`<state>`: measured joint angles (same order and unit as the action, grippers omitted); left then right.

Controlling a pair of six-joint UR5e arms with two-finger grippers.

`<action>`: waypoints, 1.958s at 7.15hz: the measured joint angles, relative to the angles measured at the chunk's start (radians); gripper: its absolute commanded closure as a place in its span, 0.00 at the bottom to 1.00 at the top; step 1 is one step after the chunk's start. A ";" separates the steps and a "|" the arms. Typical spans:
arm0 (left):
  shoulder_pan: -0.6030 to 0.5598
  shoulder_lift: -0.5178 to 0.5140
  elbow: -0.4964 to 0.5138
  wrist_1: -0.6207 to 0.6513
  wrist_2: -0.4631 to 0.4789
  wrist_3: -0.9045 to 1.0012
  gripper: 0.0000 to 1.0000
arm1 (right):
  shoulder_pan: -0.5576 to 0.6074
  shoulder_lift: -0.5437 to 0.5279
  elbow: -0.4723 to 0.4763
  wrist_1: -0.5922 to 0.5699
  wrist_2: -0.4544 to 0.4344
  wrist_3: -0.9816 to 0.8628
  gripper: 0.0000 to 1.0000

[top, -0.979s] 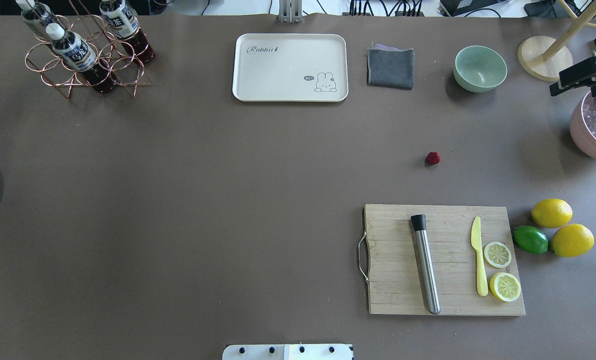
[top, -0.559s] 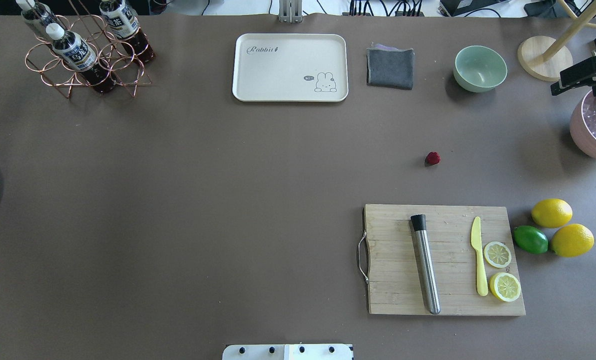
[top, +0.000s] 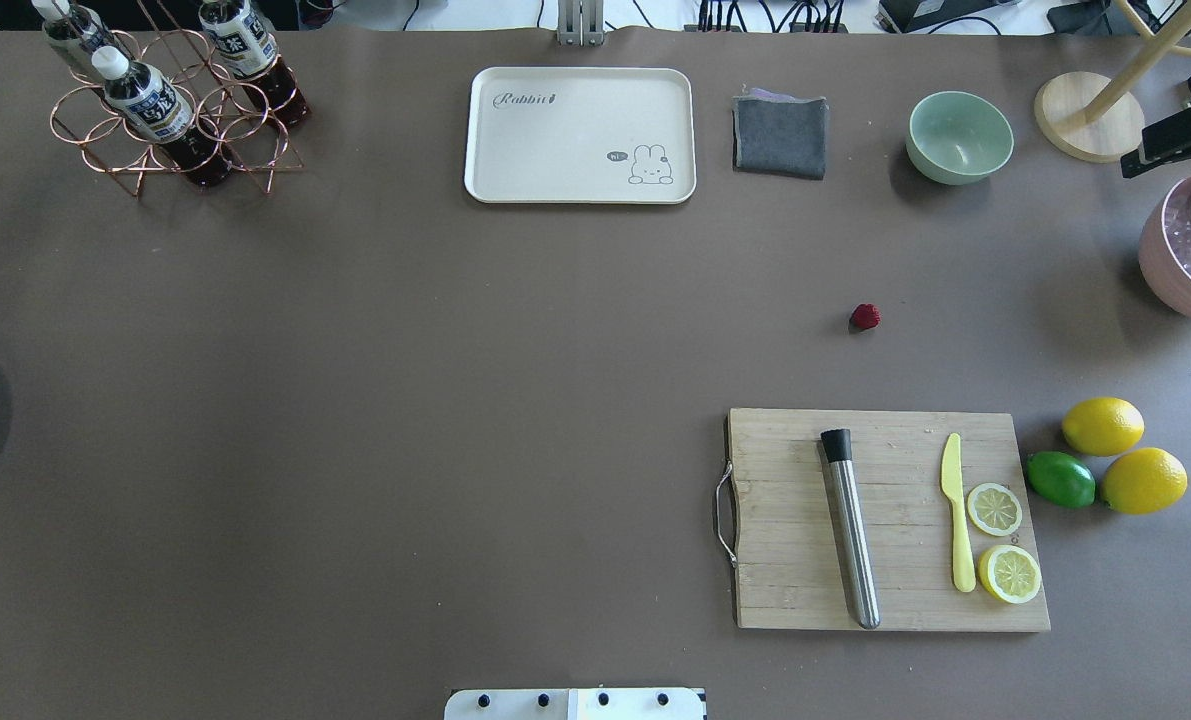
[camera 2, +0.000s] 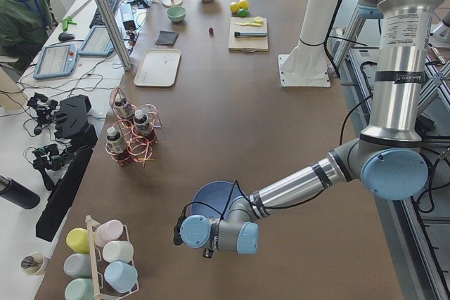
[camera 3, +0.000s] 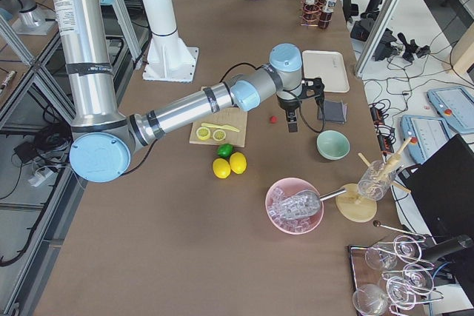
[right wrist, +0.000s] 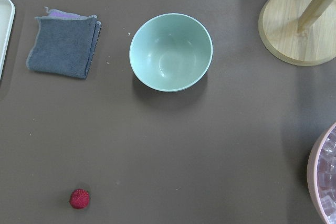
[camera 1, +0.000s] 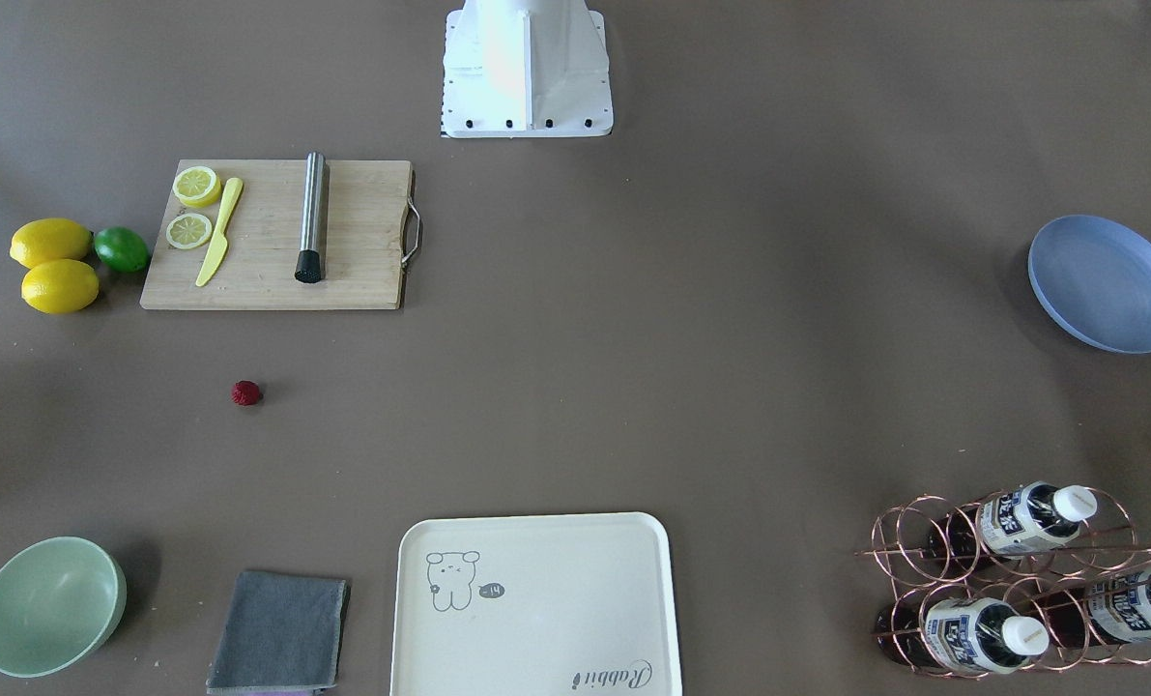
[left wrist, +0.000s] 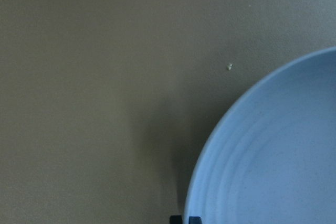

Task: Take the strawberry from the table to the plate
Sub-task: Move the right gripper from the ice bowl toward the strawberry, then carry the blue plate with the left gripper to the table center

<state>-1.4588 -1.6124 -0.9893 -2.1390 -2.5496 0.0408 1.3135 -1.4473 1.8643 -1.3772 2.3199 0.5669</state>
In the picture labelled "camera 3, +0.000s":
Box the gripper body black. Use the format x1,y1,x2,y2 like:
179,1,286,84
276,92,300,118

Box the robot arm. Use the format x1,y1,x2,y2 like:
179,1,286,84
53,0,302,183

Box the grey folded cloth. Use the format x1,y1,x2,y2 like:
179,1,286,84
318,100,347,124

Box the green bowl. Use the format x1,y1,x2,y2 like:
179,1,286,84
316,130,350,161

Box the bamboo cutting board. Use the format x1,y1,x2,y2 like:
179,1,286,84
189,84,247,147

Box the cream rabbit tray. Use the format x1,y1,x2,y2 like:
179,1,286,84
302,50,350,93

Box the yellow lemon upper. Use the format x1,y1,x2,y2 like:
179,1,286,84
229,152,247,175

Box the yellow lemon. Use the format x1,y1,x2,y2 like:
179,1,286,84
229,152,247,175
212,158,231,179

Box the lemon slice lower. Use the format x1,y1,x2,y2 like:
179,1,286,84
212,129,227,142

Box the bottle lower left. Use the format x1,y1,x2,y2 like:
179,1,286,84
302,0,318,25

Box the bottle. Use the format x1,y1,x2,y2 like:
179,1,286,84
302,0,318,25
318,0,337,29

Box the pink bowl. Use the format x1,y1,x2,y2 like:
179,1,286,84
265,178,324,235

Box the green lime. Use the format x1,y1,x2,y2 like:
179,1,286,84
217,144,234,158

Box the yellow plastic knife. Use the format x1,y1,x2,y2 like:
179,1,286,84
201,122,241,132

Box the bottle lower right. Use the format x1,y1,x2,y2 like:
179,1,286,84
318,0,337,29

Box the lemon half upper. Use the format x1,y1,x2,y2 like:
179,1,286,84
196,127,211,141

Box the yellow lemon lower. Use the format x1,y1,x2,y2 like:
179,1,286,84
212,158,231,179

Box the steel ice scoop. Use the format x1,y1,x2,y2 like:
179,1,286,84
281,188,346,220

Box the glass cup on stand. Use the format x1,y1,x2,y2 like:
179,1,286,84
358,161,396,201

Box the wooden cup stand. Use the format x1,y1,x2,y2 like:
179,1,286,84
336,137,415,223

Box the teach pendant near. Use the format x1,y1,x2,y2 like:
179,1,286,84
400,115,453,164

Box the teach pendant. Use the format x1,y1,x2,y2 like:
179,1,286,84
427,87,473,134
400,115,453,164

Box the teach pendant far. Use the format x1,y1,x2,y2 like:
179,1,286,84
427,87,473,134

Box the black laptop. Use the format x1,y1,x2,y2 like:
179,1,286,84
399,134,473,238

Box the wine glass rack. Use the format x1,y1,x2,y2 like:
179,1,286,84
352,235,444,315

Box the copper wire bottle rack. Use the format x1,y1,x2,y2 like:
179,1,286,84
300,0,337,30

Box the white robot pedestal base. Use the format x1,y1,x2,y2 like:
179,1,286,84
142,0,198,83

